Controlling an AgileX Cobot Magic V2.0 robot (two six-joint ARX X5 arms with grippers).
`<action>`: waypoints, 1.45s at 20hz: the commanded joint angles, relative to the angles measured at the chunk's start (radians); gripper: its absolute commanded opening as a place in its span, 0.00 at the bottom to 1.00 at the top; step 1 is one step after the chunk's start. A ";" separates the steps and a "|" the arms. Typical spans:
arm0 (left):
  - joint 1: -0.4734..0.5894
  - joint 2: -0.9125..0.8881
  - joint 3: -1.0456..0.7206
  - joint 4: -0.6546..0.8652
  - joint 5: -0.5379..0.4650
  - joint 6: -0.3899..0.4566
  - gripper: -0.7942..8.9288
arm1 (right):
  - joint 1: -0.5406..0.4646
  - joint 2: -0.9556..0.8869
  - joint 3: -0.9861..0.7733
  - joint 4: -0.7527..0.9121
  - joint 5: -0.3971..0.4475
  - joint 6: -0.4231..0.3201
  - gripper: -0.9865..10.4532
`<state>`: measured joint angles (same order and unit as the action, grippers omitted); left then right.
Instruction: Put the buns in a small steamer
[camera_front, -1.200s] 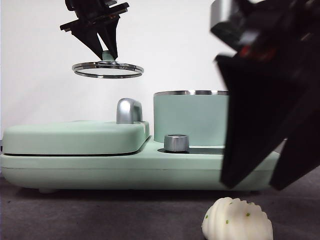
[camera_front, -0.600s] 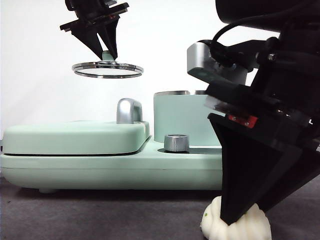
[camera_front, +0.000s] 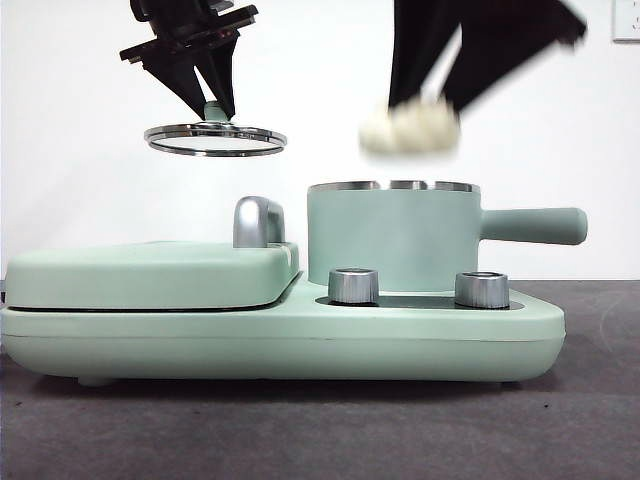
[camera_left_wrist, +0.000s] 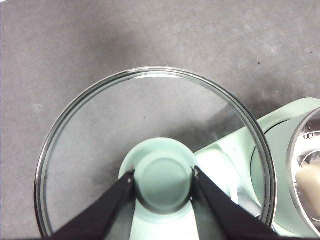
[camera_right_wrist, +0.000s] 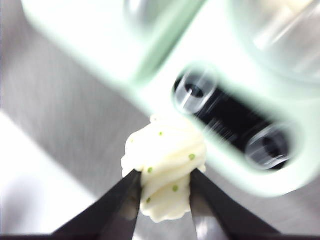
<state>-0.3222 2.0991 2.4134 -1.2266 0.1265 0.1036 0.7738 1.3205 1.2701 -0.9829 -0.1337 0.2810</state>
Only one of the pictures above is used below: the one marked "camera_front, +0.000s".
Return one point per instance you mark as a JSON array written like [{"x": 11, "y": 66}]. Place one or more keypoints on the silver control knob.
[
  {"x": 481, "y": 290},
  {"x": 353, "y": 287}
]

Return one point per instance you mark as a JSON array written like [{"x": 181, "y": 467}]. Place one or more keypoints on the glass pot lid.
[{"x": 212, "y": 111}]

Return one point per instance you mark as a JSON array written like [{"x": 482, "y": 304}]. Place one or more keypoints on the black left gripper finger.
[
  {"x": 222, "y": 70},
  {"x": 182, "y": 77}
]

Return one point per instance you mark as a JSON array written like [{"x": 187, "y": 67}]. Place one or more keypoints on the grey felt table cloth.
[{"x": 320, "y": 435}]

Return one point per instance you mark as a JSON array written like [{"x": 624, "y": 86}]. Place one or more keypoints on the twisted bun with green specks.
[{"x": 410, "y": 130}]

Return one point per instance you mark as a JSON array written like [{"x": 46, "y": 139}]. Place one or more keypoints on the white wall socket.
[{"x": 627, "y": 22}]

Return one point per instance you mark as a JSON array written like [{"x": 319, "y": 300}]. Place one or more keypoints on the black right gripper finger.
[
  {"x": 510, "y": 45},
  {"x": 420, "y": 45}
]

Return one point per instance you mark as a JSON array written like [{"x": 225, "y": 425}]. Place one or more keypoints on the mint green breakfast machine base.
[{"x": 300, "y": 340}]

